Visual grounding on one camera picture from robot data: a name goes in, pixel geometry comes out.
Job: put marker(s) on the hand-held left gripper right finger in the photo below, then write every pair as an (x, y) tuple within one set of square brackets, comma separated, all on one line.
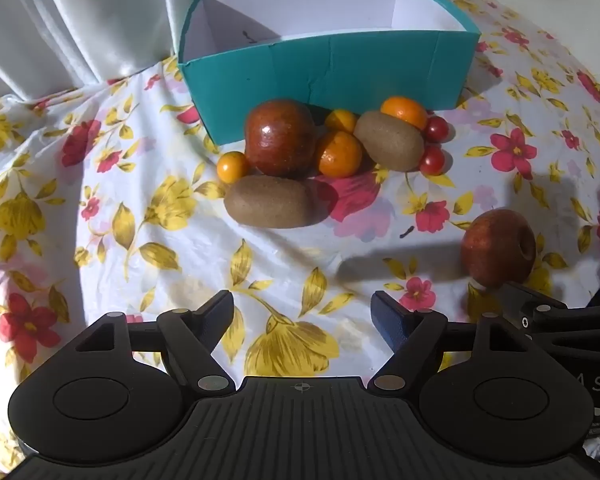
[(386, 316)]

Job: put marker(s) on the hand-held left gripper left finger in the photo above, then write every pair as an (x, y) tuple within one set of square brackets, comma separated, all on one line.
[(219, 312)]

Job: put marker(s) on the small red apple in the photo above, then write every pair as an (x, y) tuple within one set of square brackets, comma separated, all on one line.
[(495, 247)]

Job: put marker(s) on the long brown kiwi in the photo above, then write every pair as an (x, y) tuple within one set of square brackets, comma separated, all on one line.
[(272, 202)]

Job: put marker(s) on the yellow cherry tomato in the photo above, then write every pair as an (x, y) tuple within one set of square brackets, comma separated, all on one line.
[(232, 167)]

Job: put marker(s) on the large dark red apple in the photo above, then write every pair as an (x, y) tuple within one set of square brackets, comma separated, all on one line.
[(280, 137)]

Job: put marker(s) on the red cherry tomato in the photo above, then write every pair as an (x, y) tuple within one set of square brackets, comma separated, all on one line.
[(436, 129), (432, 161)]

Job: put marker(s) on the teal cardboard box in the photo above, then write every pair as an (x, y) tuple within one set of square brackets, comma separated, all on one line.
[(330, 65)]

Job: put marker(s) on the floral bed sheet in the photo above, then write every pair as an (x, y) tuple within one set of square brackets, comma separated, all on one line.
[(105, 220)]

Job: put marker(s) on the orange mandarin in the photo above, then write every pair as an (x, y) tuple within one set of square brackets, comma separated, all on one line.
[(404, 110), (340, 155), (341, 121)]

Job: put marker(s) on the short brown kiwi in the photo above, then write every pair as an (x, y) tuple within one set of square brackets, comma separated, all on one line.
[(390, 142)]

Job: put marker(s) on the white curtain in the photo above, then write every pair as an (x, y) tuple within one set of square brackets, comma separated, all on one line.
[(80, 20)]

